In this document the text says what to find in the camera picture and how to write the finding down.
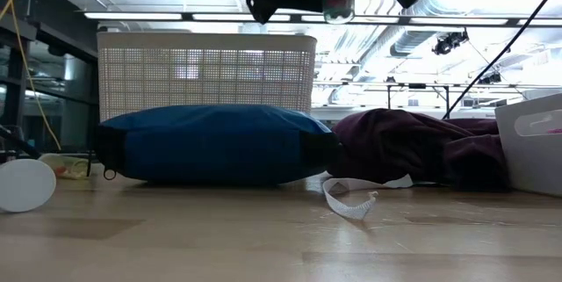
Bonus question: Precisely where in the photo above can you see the teal pill bottle white cap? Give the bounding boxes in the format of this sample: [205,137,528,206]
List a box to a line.
[322,0,356,25]

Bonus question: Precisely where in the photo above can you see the purple garment with white strap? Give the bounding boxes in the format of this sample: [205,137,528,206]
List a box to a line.
[321,108,512,221]

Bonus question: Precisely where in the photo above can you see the clear bag with candies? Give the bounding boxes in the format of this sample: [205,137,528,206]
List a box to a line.
[38,153,91,181]

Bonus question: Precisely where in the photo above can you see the black ceiling spotlight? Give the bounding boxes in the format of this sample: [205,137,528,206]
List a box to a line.
[431,29,470,56]
[477,72,502,85]

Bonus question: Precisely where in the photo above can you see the white perforated plastic basket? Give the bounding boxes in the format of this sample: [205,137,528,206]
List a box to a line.
[96,31,318,123]

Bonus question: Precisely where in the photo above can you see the long ceiling light bar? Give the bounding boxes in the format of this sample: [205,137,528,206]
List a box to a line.
[83,11,562,27]

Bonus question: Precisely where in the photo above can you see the blue first aid pouch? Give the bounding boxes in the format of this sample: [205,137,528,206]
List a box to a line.
[94,104,342,186]

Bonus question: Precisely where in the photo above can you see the small white plastic bin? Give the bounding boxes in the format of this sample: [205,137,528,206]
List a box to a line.
[494,92,562,199]

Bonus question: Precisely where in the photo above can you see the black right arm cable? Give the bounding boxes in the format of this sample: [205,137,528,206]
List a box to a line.
[442,0,562,120]

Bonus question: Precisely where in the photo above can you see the yellow extension cable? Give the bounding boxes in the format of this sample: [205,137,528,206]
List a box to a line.
[0,0,63,151]

